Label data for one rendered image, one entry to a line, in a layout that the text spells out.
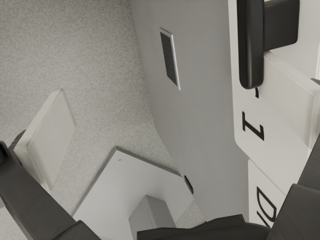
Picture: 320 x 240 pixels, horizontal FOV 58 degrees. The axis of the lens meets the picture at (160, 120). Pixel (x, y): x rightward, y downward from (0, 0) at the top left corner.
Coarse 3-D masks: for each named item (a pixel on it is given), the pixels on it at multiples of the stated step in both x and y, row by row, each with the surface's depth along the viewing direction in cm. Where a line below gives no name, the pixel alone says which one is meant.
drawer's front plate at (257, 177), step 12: (252, 168) 33; (252, 180) 34; (264, 180) 31; (252, 192) 35; (264, 192) 32; (276, 192) 29; (252, 204) 36; (264, 204) 33; (276, 204) 30; (252, 216) 37; (264, 216) 34; (276, 216) 31
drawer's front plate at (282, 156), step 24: (264, 0) 20; (312, 0) 16; (312, 24) 16; (288, 48) 19; (312, 48) 17; (312, 72) 18; (240, 96) 28; (240, 120) 29; (264, 120) 25; (240, 144) 31; (264, 144) 26; (288, 144) 22; (264, 168) 27; (288, 168) 23
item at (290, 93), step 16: (272, 64) 17; (288, 64) 16; (272, 80) 17; (288, 80) 15; (304, 80) 14; (272, 96) 18; (288, 96) 15; (304, 96) 14; (288, 112) 16; (304, 112) 14; (304, 128) 14
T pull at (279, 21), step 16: (240, 0) 16; (256, 0) 16; (272, 0) 17; (288, 0) 17; (240, 16) 17; (256, 16) 16; (272, 16) 17; (288, 16) 17; (240, 32) 17; (256, 32) 17; (272, 32) 17; (288, 32) 17; (240, 48) 18; (256, 48) 17; (272, 48) 18; (240, 64) 18; (256, 64) 18; (240, 80) 19; (256, 80) 18
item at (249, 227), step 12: (228, 216) 8; (240, 216) 8; (156, 228) 8; (168, 228) 8; (180, 228) 8; (192, 228) 8; (204, 228) 8; (216, 228) 8; (228, 228) 8; (240, 228) 8; (252, 228) 8; (264, 228) 8
